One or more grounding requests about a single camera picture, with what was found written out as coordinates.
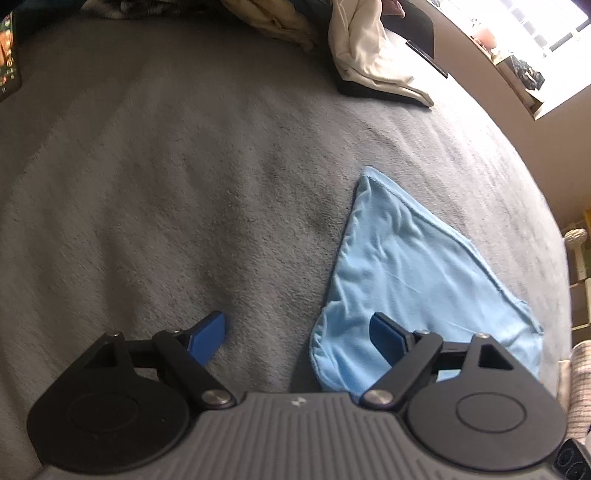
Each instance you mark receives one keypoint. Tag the light blue printed t-shirt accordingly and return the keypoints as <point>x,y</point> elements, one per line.
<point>406,267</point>

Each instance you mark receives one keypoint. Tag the cream wall shelf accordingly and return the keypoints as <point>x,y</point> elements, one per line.
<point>581,295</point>

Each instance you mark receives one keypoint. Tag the black phone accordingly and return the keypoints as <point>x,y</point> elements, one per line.
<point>427,59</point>

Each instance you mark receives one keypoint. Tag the grey bed blanket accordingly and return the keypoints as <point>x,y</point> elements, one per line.
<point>161,184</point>

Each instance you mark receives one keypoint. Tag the printed picture book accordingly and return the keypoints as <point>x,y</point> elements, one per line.
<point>9,55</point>

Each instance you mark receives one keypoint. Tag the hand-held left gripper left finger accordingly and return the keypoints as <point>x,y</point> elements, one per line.
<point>207,337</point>

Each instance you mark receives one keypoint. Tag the folded beige pants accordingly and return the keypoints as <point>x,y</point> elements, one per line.
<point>272,18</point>

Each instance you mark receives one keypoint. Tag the white folded shirt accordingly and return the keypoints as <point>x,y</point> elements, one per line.
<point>364,46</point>

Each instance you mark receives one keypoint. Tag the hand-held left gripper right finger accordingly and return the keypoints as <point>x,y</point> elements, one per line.
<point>385,334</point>

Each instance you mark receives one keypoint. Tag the cardboard box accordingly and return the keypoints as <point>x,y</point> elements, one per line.
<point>531,104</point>

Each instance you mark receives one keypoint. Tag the cream bedpost finial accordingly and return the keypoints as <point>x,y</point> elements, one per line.
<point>576,236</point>

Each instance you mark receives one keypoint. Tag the folded plaid shirt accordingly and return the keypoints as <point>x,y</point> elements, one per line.
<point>129,7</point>

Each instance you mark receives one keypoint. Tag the dark cloth bundle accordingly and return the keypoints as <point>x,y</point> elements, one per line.
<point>528,74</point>

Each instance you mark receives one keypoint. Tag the pink ceramic pot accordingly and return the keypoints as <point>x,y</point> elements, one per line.
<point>485,36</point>

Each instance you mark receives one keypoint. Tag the barred window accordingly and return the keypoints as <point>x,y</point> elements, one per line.
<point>531,18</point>

